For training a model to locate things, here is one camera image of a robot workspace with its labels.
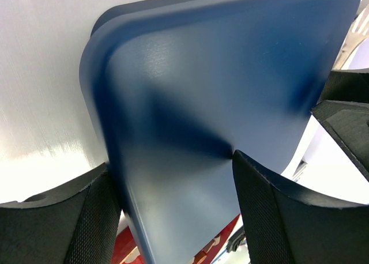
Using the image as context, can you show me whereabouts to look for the red round plate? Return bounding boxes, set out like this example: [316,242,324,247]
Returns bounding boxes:
[111,215,240,263]

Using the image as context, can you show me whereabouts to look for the blue chocolate box with tray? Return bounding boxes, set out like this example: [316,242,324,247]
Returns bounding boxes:
[91,6,121,36]

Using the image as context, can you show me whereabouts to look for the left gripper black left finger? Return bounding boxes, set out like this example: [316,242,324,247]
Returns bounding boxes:
[1,164,121,263]

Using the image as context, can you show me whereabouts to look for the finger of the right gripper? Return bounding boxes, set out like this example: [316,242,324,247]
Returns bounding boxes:
[311,69,368,179]

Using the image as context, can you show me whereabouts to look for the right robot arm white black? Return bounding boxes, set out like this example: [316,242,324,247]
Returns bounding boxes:
[311,8,368,179]

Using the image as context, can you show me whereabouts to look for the blue tin lid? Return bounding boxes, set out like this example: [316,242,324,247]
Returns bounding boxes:
[79,0,361,263]

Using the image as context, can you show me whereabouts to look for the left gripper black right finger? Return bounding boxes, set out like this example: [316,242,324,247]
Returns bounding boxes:
[232,150,368,263]

